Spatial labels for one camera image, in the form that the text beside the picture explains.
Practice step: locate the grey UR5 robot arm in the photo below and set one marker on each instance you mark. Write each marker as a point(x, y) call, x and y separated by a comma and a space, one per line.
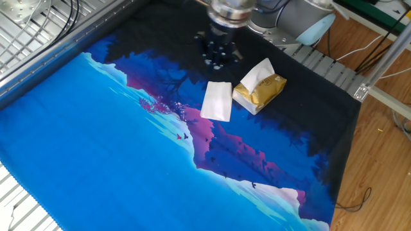
point(295, 19)

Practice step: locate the silver metal mounting plate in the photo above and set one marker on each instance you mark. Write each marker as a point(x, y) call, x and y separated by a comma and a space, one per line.
point(19, 11)

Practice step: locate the grey aluminium table rail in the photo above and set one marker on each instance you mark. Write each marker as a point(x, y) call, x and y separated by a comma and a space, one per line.
point(64, 53)

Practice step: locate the aluminium frame post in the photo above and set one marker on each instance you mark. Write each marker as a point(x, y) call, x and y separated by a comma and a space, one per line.
point(385, 61)

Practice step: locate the gold tissue pack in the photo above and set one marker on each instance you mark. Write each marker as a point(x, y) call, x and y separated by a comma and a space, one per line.
point(266, 96)

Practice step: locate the white paper sheet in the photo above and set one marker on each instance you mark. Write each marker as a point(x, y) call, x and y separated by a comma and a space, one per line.
point(5, 219)

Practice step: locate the blue mountain landscape cloth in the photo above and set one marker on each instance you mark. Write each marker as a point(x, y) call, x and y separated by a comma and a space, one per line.
point(80, 144)

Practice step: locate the green board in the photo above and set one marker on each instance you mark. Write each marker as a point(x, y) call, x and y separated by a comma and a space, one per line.
point(363, 8)

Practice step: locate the white paper napkin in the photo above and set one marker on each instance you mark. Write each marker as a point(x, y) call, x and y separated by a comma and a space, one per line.
point(257, 75)
point(216, 101)

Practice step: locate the aluminium frame beam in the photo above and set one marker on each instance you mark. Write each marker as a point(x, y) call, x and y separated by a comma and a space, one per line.
point(391, 102)

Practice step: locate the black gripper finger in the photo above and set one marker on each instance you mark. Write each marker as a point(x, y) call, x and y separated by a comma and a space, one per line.
point(205, 48)
point(232, 56)

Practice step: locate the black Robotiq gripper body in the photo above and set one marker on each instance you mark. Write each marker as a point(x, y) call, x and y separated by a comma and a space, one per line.
point(222, 37)

